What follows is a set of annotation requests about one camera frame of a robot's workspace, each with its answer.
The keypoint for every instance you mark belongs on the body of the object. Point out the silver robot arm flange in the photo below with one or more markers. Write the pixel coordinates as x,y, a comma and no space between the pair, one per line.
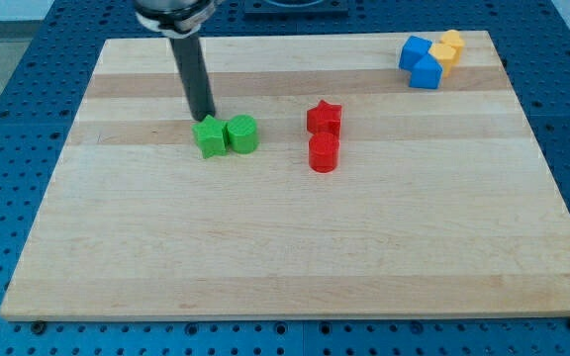
175,19

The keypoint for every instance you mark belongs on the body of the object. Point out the red cylinder block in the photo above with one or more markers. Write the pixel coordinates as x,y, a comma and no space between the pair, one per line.
323,152

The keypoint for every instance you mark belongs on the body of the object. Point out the yellow heart block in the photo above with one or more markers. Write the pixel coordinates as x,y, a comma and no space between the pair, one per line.
454,39

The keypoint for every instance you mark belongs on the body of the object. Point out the yellow pentagon block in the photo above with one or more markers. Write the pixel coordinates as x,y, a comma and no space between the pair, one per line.
445,55

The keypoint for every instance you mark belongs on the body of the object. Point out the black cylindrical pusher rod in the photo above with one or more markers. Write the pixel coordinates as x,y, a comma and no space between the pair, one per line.
193,73

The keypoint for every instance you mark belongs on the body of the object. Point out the blue cube block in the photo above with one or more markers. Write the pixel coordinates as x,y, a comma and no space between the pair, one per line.
413,50

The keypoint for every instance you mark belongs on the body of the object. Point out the blue pentagon block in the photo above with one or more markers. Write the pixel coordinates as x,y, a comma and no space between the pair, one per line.
426,73

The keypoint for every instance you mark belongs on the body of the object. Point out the red star block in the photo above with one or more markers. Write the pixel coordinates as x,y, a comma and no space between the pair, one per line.
325,117

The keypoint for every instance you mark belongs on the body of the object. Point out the wooden board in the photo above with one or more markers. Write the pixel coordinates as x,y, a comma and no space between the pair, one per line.
441,206

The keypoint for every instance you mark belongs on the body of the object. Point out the green cylinder block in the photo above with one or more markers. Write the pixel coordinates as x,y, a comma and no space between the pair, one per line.
243,134

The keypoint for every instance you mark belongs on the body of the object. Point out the green star block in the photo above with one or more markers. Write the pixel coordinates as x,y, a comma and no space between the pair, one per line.
211,136

